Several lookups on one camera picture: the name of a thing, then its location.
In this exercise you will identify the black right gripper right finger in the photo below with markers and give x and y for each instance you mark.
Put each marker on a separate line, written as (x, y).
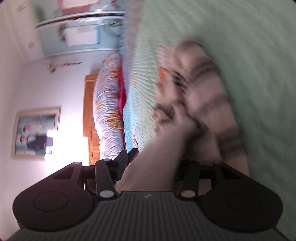
(192, 179)

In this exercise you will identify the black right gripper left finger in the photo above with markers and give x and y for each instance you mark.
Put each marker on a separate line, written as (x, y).
(108, 172)

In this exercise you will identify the white black striped sweater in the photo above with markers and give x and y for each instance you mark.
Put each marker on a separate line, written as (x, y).
(193, 120)

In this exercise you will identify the wooden headboard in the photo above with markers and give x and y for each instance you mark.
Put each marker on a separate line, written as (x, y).
(89, 130)

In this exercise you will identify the floral rolled duvet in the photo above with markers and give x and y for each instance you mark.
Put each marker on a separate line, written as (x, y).
(107, 118)

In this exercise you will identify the pink red pillow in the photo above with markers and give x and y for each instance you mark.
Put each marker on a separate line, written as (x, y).
(121, 99)

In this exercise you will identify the framed wedding photo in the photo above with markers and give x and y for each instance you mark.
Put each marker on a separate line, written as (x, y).
(34, 131)

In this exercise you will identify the blue bordered white poster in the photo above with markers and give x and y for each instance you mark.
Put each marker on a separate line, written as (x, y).
(82, 35)

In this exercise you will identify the mint green quilted bedspread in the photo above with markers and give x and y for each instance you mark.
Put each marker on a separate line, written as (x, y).
(253, 45)

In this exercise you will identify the floral patterned bed sheet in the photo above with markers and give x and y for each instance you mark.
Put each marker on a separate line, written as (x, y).
(133, 18)

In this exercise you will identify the white wardrobe with glass doors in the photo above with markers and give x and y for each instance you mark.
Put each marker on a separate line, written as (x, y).
(42, 29)

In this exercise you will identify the pink bordered poster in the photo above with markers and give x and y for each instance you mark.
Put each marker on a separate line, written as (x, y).
(68, 7)

